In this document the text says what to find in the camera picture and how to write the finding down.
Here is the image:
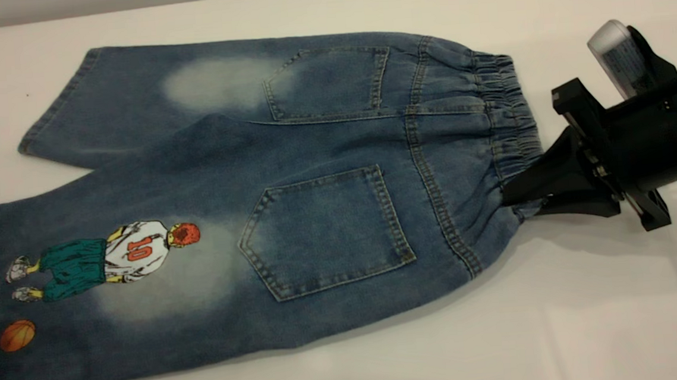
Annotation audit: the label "blue denim shorts with print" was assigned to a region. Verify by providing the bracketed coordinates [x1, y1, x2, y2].
[0, 17, 558, 380]

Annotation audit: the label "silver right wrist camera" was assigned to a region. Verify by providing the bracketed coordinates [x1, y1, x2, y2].
[585, 14, 677, 104]

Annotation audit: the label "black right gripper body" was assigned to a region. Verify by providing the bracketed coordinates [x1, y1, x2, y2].
[549, 70, 677, 238]

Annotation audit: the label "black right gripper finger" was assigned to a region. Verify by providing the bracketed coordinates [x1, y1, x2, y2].
[497, 125, 607, 206]
[531, 190, 622, 224]

